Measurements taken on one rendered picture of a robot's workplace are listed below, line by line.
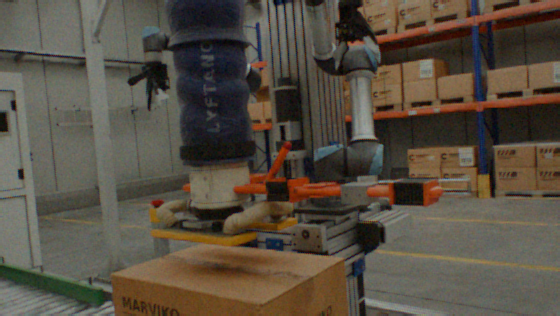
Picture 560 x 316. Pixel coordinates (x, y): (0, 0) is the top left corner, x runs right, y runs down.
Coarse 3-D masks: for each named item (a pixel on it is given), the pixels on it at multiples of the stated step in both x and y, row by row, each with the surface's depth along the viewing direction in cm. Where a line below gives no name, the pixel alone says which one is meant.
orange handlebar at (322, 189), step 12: (252, 180) 152; (264, 180) 157; (240, 192) 128; (252, 192) 125; (264, 192) 122; (300, 192) 115; (312, 192) 112; (324, 192) 110; (336, 192) 108; (372, 192) 102; (384, 192) 100; (432, 192) 94
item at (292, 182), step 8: (272, 184) 118; (280, 184) 116; (288, 184) 115; (296, 184) 117; (304, 184) 120; (272, 192) 119; (280, 192) 117; (288, 192) 116; (272, 200) 118; (280, 200) 116; (288, 200) 115; (296, 200) 117
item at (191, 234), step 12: (168, 228) 134; (180, 228) 133; (192, 228) 131; (204, 228) 130; (216, 228) 124; (192, 240) 124; (204, 240) 121; (216, 240) 118; (228, 240) 116; (240, 240) 118
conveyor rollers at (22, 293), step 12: (0, 288) 273; (12, 288) 270; (24, 288) 267; (36, 288) 264; (0, 300) 249; (12, 300) 245; (24, 300) 249; (36, 300) 245; (48, 300) 242; (60, 300) 239; (72, 300) 242; (0, 312) 231; (12, 312) 228; (24, 312) 232; (36, 312) 228; (48, 312) 224; (60, 312) 228; (72, 312) 224; (84, 312) 220; (96, 312) 217; (108, 312) 220
